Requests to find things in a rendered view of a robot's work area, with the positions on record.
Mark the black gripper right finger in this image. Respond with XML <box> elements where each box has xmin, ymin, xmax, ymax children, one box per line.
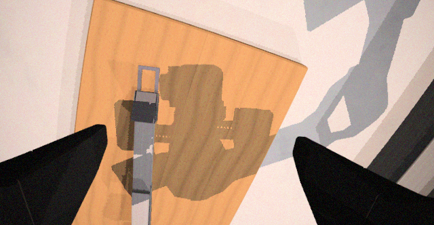
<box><xmin>293</xmin><ymin>136</ymin><xmax>434</xmax><ymax>225</ymax></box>

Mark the light wooden board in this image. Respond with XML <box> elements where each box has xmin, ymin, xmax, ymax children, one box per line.
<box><xmin>71</xmin><ymin>0</ymin><xmax>308</xmax><ymax>225</ymax></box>

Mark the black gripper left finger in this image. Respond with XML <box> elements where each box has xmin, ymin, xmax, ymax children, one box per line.
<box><xmin>0</xmin><ymin>124</ymin><xmax>108</xmax><ymax>225</ymax></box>

